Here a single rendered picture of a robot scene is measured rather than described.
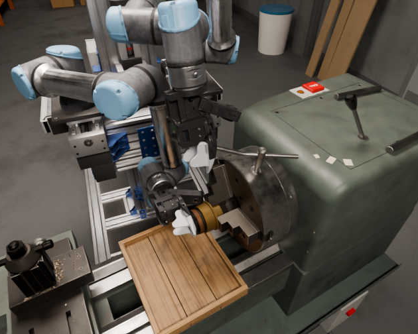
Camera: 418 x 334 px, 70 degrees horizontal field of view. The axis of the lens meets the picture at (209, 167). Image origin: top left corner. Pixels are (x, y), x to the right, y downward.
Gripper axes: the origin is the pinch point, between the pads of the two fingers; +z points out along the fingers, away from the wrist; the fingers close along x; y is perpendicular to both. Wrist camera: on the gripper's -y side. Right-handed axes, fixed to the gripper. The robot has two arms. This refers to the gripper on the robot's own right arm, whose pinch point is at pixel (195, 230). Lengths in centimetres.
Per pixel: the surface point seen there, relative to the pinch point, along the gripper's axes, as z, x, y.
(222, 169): -8.7, 11.2, -13.8
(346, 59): -185, -69, -289
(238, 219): 3.6, 2.0, -12.2
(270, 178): 3.4, 13.7, -21.9
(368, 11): -181, -16, -297
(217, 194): -5.0, 5.5, -10.2
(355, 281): 20, -54, -66
